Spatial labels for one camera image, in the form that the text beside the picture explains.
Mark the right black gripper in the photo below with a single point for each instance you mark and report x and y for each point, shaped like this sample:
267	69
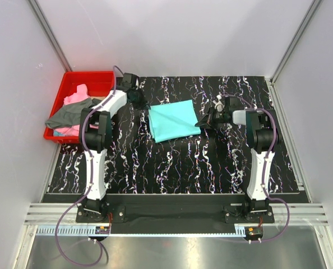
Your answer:
208	119

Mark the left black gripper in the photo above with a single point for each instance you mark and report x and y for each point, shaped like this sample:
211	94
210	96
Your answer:
143	105

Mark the teal t shirt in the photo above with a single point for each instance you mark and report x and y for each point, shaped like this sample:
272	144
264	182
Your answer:
173	120

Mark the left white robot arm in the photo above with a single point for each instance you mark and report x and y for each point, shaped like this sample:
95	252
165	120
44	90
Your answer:
96	136

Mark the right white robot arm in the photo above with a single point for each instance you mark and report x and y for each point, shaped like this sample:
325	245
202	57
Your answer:
262	136

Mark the red plastic bin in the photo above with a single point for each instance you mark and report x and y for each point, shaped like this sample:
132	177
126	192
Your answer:
95	84

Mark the pink t shirt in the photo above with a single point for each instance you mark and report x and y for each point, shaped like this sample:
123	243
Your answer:
78	96

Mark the grey t shirt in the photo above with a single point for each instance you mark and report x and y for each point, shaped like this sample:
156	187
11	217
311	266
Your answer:
69	115

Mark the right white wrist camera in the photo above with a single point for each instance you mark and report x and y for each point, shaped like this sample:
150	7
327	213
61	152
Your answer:
227	104

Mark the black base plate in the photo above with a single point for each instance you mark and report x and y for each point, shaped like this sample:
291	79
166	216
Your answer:
151	214

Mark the white slotted cable duct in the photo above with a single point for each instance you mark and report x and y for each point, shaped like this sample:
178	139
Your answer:
97	231

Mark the left aluminium corner post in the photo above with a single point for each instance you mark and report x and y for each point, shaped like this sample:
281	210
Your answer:
47	30

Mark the aluminium corner post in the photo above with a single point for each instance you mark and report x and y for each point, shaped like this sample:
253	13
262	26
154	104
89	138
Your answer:
312	10
47	30

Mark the right aluminium corner post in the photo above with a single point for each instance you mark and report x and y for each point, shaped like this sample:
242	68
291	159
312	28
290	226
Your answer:
312	10

